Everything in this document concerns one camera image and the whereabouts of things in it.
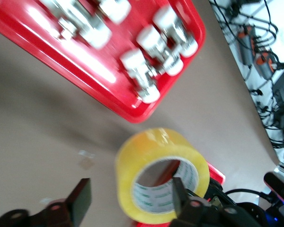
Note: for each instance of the red tray holding fittings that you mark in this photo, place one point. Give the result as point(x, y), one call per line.
point(61, 61)

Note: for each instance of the clear tape piece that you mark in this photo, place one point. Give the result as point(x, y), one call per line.
point(86, 154)

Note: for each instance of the yellow packing tape roll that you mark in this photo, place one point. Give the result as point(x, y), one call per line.
point(156, 144)

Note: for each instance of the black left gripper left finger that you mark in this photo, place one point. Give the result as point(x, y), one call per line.
point(78, 203)

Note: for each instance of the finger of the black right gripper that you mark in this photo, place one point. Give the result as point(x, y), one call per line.
point(217, 192)

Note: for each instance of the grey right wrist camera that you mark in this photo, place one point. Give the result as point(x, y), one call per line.
point(279, 189)

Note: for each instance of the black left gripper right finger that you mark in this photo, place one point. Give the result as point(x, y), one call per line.
point(194, 212)

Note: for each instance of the black orange connector block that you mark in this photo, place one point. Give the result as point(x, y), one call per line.
point(245, 45)
point(265, 65)

